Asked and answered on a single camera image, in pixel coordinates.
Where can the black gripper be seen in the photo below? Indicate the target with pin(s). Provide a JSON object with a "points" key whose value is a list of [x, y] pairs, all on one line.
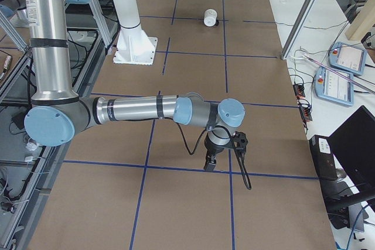
{"points": [[211, 150]]}

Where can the white smiley mug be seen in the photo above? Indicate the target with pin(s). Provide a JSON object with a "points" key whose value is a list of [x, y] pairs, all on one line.
{"points": [[210, 18]]}

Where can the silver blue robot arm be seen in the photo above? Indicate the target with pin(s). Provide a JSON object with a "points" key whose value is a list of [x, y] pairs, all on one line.
{"points": [[9, 7], [58, 113]]}

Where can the brown paper table cover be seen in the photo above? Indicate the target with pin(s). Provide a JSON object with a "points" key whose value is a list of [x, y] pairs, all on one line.
{"points": [[132, 185]]}

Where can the black box with label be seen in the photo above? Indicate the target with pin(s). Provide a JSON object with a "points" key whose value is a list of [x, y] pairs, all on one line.
{"points": [[322, 158]]}

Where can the near teach pendant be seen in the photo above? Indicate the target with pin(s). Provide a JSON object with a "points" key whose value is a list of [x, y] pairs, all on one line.
{"points": [[332, 87]]}

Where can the teach pendant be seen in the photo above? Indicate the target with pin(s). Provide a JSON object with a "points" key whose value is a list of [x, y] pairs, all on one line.
{"points": [[332, 87], [348, 58]]}

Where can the pink striped stick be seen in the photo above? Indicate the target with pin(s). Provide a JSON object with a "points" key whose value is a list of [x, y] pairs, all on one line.
{"points": [[338, 74]]}

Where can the black laptop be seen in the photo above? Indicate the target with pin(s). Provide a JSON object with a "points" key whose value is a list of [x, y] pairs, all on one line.
{"points": [[352, 143]]}

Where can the far teach pendant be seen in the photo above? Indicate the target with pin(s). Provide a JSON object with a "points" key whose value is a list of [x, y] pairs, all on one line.
{"points": [[348, 58]]}

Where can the wooden beam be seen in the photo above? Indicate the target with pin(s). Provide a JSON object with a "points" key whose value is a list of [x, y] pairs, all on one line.
{"points": [[363, 22]]}

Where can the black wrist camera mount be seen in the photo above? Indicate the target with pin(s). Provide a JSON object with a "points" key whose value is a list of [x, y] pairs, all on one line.
{"points": [[240, 143]]}

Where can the white camera pillar with base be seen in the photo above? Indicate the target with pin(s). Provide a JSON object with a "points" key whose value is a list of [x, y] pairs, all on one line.
{"points": [[133, 45]]}

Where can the aluminium frame post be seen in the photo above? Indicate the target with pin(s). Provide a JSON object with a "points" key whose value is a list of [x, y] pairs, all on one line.
{"points": [[297, 27]]}

